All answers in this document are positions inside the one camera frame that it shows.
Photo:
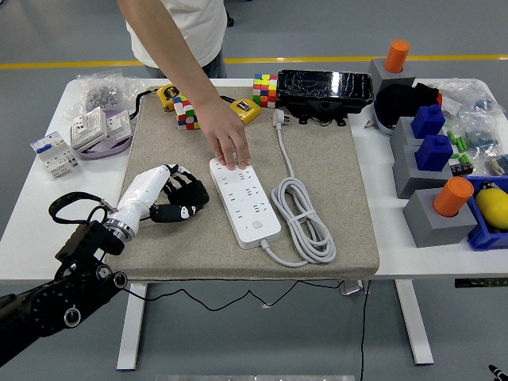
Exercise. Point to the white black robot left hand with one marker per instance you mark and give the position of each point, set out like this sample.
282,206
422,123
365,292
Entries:
139,190

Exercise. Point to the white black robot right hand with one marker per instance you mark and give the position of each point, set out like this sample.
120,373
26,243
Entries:
500,374

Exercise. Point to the person's hand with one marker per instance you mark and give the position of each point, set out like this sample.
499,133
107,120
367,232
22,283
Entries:
228,135

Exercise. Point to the white power strip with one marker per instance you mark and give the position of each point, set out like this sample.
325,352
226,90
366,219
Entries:
246,202

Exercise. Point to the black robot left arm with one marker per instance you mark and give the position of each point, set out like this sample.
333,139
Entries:
47,305

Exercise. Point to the person's forearm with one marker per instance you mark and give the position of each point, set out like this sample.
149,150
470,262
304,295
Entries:
174,51

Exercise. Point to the multicolour puzzle cube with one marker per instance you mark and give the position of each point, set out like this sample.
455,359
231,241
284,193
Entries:
184,117
265,91

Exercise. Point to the purple tape roll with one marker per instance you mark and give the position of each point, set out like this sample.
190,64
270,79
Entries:
107,151

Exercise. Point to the yellow tape measure round label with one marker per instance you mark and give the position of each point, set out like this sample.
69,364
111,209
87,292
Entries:
167,94

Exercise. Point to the grey-brown mat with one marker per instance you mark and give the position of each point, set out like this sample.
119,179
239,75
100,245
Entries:
317,158

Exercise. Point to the white blue circuit breaker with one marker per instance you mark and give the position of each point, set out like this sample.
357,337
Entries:
53,155

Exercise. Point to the black table control panel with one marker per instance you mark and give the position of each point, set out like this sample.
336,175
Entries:
480,283

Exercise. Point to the clear bag of metal nuts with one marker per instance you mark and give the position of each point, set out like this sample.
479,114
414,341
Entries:
99,93

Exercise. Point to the black cracked box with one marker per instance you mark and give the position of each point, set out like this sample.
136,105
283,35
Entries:
323,89

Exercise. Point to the black office chair base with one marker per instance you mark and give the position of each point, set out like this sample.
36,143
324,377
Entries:
230,21

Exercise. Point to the blue plastic bin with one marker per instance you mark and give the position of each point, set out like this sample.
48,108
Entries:
486,238

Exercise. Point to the small metal clip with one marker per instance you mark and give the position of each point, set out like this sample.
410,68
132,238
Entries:
370,124

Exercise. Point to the white blue round device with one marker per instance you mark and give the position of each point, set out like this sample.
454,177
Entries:
383,125

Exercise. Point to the grey block holder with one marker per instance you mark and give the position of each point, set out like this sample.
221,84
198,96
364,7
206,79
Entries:
409,178
401,137
379,75
428,230

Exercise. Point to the white table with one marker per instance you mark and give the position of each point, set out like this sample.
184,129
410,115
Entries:
397,246

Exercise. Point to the yellow toy fruit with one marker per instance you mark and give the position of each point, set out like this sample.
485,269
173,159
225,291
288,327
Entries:
494,208

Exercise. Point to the black cap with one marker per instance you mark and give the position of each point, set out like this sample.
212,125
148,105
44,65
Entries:
397,101

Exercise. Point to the orange cylinder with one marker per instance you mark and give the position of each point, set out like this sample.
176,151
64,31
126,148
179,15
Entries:
397,55
452,196

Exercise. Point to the blue block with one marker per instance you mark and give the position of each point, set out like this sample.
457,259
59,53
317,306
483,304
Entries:
434,152
428,121

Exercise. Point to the small dark box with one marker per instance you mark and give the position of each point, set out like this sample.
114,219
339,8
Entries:
461,168

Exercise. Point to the clear bag brown parts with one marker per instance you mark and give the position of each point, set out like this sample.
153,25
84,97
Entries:
499,164

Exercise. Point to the green battery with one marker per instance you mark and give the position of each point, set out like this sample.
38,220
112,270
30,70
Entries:
465,145
458,143
451,136

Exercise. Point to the clear bag blue parts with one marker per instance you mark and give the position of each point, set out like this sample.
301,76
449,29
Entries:
482,137

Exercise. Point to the clear plastic parts bag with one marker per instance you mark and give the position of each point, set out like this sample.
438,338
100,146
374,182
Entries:
468,95

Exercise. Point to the white wall socket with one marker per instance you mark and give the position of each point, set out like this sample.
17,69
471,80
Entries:
119,126
88,129

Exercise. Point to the silver table bracket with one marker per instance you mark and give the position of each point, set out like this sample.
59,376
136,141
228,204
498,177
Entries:
353,287

